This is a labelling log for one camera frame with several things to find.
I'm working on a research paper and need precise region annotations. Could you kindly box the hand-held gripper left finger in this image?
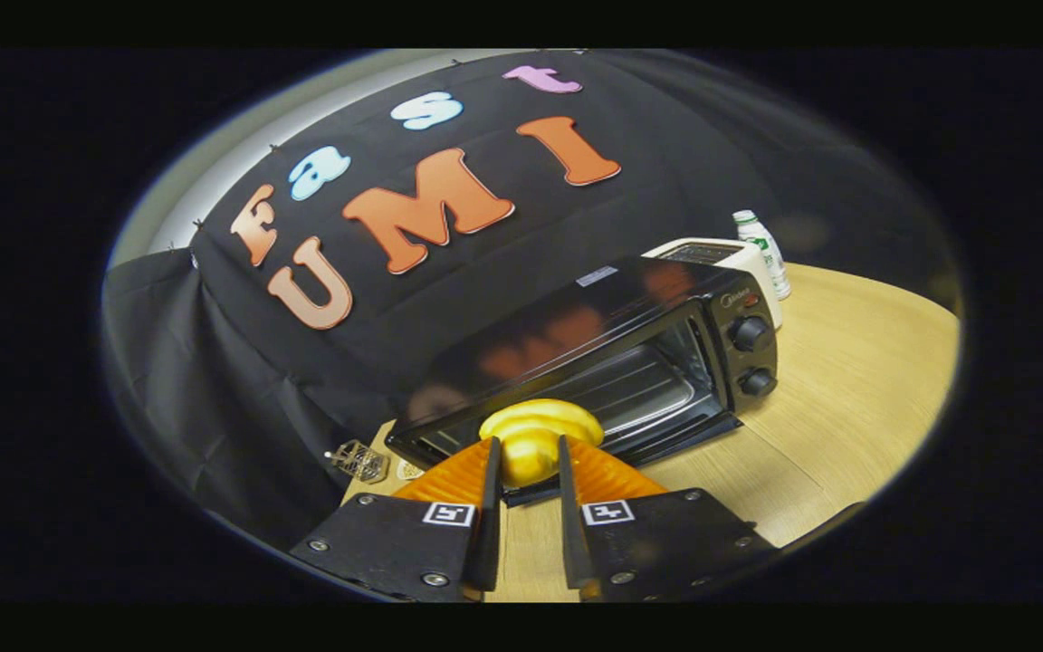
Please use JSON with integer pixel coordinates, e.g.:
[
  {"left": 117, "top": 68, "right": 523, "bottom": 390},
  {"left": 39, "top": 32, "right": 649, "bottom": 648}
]
[{"left": 291, "top": 436, "right": 504, "bottom": 603}]

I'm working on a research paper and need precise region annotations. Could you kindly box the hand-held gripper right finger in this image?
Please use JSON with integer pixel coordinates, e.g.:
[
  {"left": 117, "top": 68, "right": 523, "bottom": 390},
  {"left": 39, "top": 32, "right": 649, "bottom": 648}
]
[{"left": 558, "top": 436, "right": 778, "bottom": 603}]

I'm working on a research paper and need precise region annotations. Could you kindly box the golden croissant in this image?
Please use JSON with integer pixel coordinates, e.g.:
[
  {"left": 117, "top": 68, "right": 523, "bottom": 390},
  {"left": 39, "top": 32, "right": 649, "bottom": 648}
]
[{"left": 478, "top": 398, "right": 606, "bottom": 490}]

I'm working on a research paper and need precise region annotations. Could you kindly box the black toaster oven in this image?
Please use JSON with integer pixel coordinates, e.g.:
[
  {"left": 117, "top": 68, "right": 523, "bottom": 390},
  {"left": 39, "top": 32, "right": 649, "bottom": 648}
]
[{"left": 384, "top": 256, "right": 780, "bottom": 508}]

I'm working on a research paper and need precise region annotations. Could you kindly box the white pop-up toaster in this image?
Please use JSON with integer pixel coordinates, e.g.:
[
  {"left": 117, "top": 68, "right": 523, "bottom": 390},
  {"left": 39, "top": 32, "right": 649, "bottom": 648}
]
[{"left": 644, "top": 237, "right": 785, "bottom": 331}]

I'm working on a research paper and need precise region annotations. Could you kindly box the white bottle green label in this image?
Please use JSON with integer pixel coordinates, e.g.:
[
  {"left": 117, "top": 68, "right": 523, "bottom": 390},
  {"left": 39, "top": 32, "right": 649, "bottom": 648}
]
[{"left": 732, "top": 210, "right": 792, "bottom": 302}]

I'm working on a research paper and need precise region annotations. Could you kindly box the row of black cloth clips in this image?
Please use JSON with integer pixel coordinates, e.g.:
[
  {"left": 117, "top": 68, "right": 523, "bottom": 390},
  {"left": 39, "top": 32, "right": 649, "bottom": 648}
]
[{"left": 164, "top": 54, "right": 590, "bottom": 254}]

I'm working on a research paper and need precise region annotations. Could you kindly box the metal wire holder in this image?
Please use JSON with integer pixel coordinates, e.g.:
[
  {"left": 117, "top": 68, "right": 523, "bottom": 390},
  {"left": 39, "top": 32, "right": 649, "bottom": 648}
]
[{"left": 327, "top": 439, "right": 391, "bottom": 484}]

